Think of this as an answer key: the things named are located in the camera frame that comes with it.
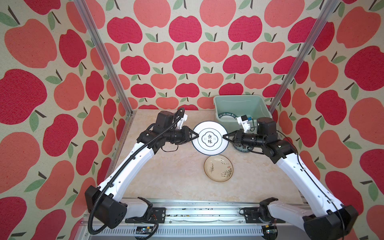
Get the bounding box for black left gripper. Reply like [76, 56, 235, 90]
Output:
[164, 126, 200, 145]

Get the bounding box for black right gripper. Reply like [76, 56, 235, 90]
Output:
[222, 128, 267, 151]

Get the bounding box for white plate with black rings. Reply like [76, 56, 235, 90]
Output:
[192, 121, 229, 156]

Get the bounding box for small blue floral plate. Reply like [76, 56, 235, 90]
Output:
[234, 146, 254, 153]

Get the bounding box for cream plate with plant drawing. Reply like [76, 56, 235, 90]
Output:
[204, 155, 234, 183]

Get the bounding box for white plate dark rim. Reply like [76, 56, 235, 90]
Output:
[218, 112, 238, 119]

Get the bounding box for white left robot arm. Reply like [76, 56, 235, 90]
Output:
[85, 108, 199, 237]

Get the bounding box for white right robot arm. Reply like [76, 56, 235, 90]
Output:
[223, 118, 358, 240]

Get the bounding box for mint green plastic bin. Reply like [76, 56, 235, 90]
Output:
[214, 95, 272, 133]

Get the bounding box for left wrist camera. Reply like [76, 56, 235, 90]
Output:
[177, 114, 188, 130]

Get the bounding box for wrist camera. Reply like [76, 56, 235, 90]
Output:
[177, 114, 188, 130]
[237, 115, 251, 133]

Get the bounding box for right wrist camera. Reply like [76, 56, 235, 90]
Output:
[237, 115, 251, 133]

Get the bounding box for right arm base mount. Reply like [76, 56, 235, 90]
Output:
[239, 207, 285, 224]

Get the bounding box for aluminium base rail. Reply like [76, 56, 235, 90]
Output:
[70, 199, 309, 240]

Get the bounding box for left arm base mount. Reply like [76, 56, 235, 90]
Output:
[125, 208, 167, 224]

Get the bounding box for right aluminium frame post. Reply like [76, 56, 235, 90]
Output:
[269, 0, 341, 114]

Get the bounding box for aluminium frame post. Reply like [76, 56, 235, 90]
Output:
[269, 0, 341, 114]
[74, 0, 133, 117]

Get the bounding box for left aluminium frame post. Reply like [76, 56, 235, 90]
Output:
[74, 0, 133, 117]

